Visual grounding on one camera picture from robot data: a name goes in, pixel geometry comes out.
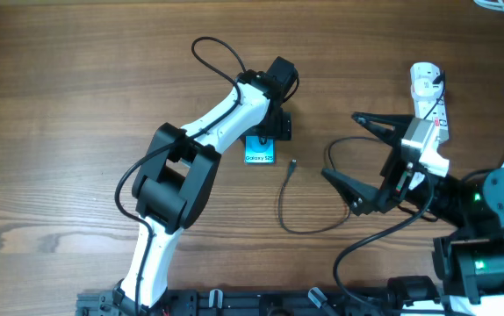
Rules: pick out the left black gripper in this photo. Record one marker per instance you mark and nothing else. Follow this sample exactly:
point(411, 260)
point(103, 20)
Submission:
point(279, 128)

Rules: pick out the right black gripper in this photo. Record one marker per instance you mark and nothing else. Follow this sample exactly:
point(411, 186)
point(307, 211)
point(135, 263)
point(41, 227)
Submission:
point(397, 171)

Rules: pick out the teal screen Galaxy smartphone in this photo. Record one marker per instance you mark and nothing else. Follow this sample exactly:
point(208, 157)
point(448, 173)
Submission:
point(259, 150)

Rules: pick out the white power strip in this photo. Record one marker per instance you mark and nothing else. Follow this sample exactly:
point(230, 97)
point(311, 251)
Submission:
point(434, 110)

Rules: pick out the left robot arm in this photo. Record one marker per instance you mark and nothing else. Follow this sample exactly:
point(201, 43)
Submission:
point(174, 179)

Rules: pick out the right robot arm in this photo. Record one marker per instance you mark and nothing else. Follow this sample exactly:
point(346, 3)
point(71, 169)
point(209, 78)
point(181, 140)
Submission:
point(469, 261)

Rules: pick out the white wall charger adapter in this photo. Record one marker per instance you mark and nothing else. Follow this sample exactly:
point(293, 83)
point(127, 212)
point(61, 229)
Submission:
point(424, 88)

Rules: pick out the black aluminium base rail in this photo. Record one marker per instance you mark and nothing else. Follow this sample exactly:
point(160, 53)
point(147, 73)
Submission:
point(225, 303)

